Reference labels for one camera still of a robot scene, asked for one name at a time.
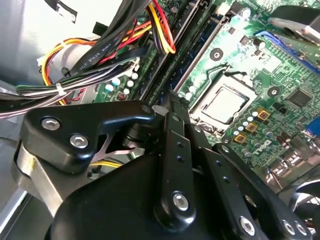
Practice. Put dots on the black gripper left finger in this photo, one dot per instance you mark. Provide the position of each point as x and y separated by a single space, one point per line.
75 120

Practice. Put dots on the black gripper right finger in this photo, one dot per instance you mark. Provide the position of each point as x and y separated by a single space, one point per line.
225 175

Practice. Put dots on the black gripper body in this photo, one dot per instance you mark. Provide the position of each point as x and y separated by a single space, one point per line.
112 205

